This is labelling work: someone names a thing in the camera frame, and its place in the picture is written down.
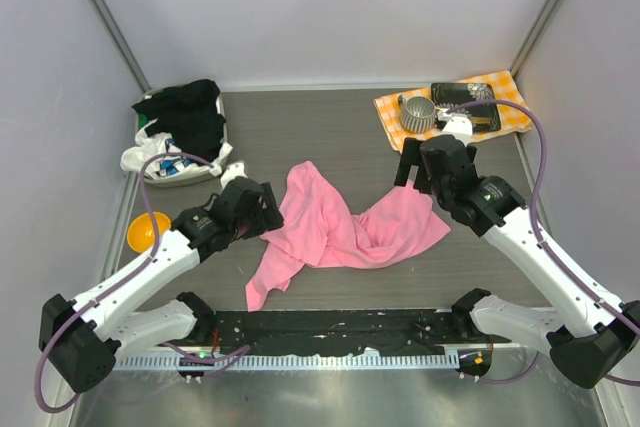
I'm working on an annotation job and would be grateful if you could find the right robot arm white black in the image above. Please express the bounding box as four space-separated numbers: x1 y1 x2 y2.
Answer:
394 135 639 389

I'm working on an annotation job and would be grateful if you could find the black floral rectangular plate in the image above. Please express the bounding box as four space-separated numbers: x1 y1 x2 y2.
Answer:
430 82 501 134

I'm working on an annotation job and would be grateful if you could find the purple cable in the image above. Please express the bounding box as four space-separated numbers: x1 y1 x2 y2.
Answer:
444 99 640 387
32 151 219 414

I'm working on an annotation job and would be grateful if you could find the black t shirt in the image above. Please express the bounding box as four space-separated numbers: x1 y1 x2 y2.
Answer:
132 79 226 162

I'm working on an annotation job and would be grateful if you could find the white slotted cable duct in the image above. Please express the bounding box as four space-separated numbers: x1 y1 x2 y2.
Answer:
115 349 459 372

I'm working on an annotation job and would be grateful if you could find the gold spoon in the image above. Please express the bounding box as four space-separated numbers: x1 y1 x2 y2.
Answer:
435 106 492 125

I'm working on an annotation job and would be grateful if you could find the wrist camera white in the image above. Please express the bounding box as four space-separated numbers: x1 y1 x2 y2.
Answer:
220 161 247 189
437 111 473 146

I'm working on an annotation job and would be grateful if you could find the grey striped cup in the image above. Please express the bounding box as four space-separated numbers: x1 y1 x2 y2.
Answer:
398 94 437 134

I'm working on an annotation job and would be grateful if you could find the orange checkered cloth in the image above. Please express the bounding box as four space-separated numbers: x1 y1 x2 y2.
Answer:
373 70 533 152

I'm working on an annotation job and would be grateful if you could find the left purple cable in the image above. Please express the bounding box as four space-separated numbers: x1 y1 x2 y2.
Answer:
32 151 219 414

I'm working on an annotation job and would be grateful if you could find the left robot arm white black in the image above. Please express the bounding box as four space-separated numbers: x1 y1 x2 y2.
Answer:
39 176 283 394

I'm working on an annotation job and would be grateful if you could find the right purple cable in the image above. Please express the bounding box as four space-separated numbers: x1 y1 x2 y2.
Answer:
444 99 640 387

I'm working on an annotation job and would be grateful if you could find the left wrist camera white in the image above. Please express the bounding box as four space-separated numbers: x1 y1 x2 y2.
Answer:
220 161 247 189

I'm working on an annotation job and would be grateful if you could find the grey laundry basket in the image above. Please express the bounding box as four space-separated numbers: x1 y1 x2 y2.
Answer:
136 88 229 188

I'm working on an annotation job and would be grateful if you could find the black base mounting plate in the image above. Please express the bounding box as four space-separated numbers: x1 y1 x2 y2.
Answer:
169 307 514 354

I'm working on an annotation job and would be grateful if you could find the orange plastic bowl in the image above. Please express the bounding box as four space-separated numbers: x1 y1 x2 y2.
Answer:
126 211 171 253

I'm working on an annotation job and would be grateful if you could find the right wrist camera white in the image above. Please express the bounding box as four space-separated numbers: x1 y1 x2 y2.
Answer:
437 111 473 146

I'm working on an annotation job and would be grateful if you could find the pink t shirt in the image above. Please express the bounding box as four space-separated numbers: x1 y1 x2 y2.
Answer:
245 161 450 312

